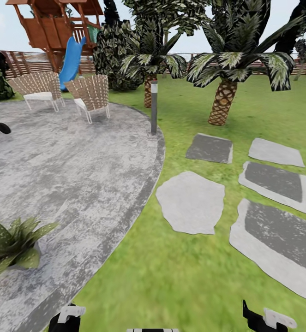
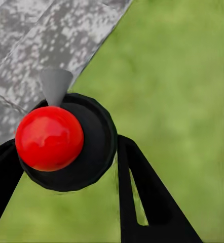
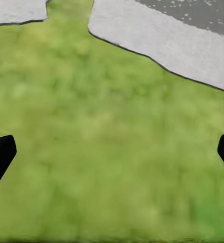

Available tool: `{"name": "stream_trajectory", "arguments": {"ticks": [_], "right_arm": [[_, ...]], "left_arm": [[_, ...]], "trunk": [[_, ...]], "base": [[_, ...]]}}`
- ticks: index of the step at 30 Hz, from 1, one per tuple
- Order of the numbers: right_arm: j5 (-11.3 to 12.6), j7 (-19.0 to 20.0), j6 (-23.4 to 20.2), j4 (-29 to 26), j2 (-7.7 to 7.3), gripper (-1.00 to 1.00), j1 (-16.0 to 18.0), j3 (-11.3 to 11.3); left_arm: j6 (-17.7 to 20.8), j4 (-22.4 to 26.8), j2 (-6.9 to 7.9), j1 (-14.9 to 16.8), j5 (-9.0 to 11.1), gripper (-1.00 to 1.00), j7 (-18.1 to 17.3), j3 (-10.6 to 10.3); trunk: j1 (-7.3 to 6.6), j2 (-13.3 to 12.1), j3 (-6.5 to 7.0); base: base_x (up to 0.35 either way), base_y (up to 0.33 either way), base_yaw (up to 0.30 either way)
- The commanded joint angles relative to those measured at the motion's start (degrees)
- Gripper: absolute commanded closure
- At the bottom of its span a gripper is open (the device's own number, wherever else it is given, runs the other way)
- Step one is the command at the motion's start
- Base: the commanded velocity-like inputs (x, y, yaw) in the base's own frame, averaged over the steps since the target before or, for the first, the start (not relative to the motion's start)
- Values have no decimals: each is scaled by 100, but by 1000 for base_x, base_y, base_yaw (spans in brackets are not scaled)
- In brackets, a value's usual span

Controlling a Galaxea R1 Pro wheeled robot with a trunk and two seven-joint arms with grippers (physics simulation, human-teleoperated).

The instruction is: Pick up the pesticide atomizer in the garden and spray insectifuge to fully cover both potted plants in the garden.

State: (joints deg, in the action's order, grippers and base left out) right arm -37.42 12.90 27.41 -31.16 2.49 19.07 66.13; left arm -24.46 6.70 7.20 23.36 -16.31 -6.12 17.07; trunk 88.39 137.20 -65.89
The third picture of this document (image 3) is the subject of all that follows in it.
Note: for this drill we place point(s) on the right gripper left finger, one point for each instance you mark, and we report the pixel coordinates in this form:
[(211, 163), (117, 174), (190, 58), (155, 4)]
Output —
[(7, 152)]

